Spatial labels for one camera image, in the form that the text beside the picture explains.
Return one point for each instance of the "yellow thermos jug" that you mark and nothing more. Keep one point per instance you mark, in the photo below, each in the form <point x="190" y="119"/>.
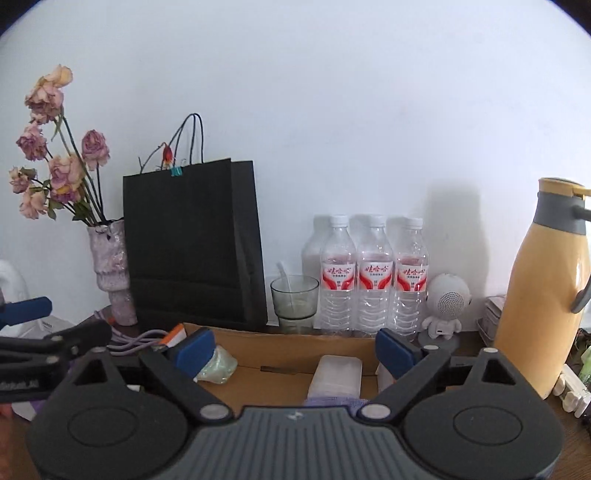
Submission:
<point x="549" y="286"/>

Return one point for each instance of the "dried pink rose bouquet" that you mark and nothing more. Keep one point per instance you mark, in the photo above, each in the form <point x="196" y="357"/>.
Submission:
<point x="64" y="174"/>

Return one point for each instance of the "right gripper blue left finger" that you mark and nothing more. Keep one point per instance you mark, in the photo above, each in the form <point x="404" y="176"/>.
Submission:
<point x="170" y="373"/>

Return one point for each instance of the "black paper shopping bag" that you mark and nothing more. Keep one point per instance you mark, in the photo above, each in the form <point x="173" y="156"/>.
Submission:
<point x="193" y="242"/>

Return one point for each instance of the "green crumpled plastic bag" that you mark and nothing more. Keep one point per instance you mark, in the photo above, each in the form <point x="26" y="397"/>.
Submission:
<point x="219" y="369"/>

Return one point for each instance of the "glass cup with straw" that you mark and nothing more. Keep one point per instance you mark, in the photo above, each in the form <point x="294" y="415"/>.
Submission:
<point x="295" y="301"/>

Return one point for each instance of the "white purple ceramic vase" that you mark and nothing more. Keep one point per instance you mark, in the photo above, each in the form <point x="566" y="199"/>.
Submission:
<point x="107" y="247"/>

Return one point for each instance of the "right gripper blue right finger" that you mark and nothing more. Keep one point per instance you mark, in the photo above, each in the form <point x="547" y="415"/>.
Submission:
<point x="418" y="374"/>

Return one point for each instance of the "white detergent jug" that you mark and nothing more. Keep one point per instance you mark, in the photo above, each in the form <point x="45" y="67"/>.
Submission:
<point x="13" y="289"/>

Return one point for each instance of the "middle water bottle red label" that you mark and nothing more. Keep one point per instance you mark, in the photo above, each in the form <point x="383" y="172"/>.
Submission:
<point x="375" y="277"/>

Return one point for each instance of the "green binder clip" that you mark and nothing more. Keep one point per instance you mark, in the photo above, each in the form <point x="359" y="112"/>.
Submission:
<point x="177" y="171"/>

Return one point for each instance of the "white astronaut speaker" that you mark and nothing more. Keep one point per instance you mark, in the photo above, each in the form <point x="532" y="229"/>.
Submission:
<point x="448" y="296"/>

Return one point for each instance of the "small green spray bottle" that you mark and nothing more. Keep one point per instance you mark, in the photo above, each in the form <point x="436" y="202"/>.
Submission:
<point x="585" y="371"/>

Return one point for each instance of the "red cardboard box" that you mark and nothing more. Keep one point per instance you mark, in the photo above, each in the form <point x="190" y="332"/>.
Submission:
<point x="276" y="369"/>

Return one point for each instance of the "purple cloth in box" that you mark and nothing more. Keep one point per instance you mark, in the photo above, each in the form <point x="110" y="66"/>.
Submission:
<point x="352" y="403"/>

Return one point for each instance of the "right water bottle red label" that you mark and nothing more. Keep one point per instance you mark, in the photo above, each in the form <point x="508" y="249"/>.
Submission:
<point x="410" y="278"/>

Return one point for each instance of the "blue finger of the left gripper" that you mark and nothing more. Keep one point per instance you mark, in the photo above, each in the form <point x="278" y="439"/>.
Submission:
<point x="16" y="313"/>
<point x="66" y="344"/>

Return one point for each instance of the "white plastic case in box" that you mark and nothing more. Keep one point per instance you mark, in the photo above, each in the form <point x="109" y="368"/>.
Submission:
<point x="337" y="376"/>

